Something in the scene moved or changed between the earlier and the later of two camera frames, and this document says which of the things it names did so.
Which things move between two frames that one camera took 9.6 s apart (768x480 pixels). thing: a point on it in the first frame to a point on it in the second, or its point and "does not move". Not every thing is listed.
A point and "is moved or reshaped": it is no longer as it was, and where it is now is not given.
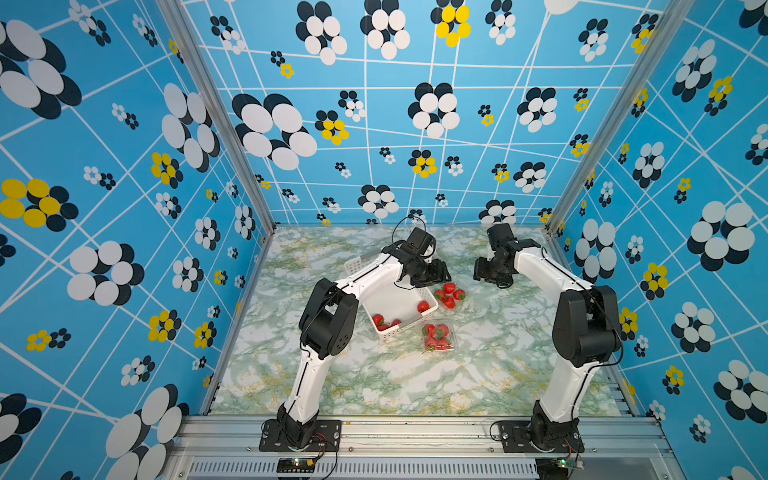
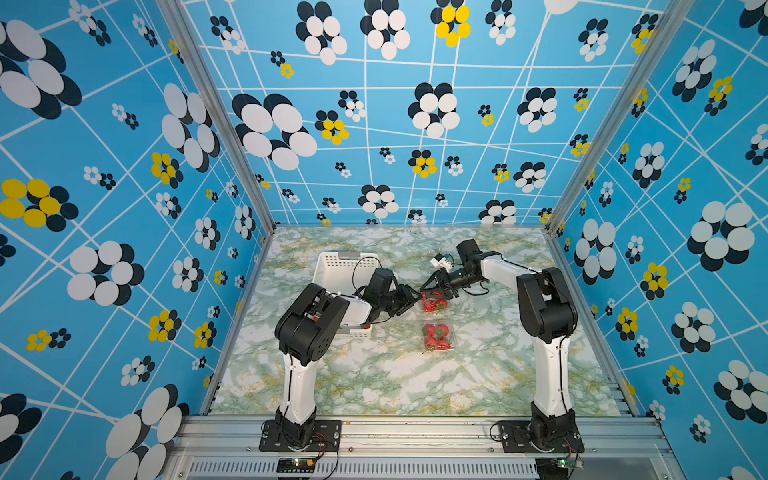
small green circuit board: [295, 465] does not move
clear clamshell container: [450, 297] is moved or reshaped
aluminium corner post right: [673, 16] does not move
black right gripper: [479, 273] to [433, 277]
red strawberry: [441, 344] does not move
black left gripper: [439, 269] to [406, 297]
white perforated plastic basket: [395, 308] is moved or reshaped
